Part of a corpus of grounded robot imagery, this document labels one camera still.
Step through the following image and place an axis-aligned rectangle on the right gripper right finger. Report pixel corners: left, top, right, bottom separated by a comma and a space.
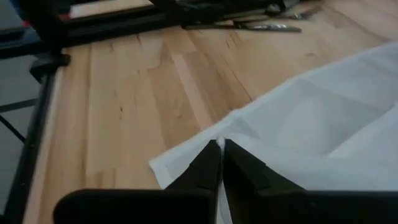
223, 139, 307, 218

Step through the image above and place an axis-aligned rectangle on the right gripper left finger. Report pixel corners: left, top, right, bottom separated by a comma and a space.
164, 139, 223, 193

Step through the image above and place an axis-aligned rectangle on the white cloth napkin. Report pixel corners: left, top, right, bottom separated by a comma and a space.
148, 42, 398, 224

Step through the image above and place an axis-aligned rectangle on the silver knife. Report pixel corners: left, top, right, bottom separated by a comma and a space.
183, 23, 303, 34

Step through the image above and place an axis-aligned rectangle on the silver fork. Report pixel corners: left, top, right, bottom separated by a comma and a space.
267, 4, 324, 21

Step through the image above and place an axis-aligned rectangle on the black aluminium table frame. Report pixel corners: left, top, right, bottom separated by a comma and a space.
0, 0, 280, 224

